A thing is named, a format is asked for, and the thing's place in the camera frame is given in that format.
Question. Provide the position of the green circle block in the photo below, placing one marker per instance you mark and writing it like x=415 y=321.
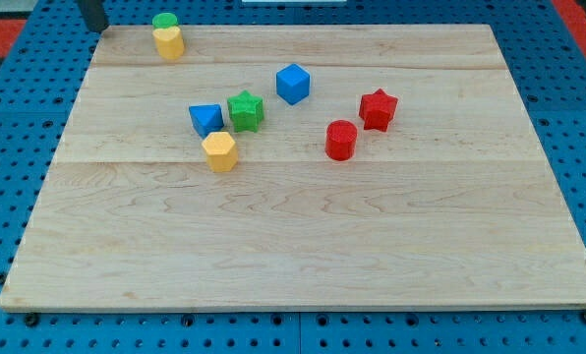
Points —
x=164 y=20

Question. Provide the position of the wooden board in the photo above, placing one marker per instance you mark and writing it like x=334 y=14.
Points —
x=453 y=208

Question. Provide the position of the red cylinder block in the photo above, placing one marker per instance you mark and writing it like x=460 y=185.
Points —
x=340 y=142

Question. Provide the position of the yellow hexagon block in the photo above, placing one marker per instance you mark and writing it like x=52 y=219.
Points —
x=221 y=153

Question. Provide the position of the green star block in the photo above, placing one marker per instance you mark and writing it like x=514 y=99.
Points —
x=246 y=111

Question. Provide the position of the blue cube block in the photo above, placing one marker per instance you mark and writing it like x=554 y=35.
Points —
x=293 y=83

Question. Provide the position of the blue triangle block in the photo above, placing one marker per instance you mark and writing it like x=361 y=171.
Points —
x=206 y=119

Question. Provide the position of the red star block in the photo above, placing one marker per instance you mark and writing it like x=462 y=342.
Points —
x=377 y=110

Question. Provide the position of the yellow heart block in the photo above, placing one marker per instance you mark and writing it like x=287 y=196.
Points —
x=169 y=42

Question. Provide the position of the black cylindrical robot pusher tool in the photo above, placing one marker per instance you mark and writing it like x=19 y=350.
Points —
x=93 y=14

